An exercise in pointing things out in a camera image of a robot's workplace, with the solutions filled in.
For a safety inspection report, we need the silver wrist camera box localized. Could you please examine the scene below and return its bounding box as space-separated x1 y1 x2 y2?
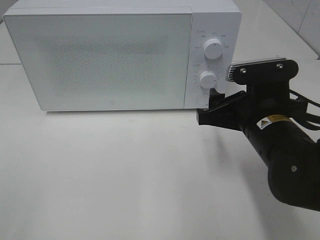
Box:
225 57 299 85

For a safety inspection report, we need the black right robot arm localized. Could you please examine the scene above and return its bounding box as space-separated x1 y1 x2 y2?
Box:
197 82 320 211

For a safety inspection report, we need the white microwave door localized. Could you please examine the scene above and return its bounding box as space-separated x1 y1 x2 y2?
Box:
4 14 192 111

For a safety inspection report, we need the white timer knob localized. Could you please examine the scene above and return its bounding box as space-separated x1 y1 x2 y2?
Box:
199 70 218 89

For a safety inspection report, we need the upper white power knob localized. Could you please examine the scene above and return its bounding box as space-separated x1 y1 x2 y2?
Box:
203 36 224 60

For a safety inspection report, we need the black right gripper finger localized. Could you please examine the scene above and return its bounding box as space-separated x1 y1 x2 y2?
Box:
208 88 247 110
196 106 243 132

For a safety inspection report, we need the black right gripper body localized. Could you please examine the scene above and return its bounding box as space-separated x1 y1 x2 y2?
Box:
232 82 292 133

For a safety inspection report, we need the white microwave oven body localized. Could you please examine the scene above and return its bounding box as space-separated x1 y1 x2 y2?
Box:
3 0 242 111

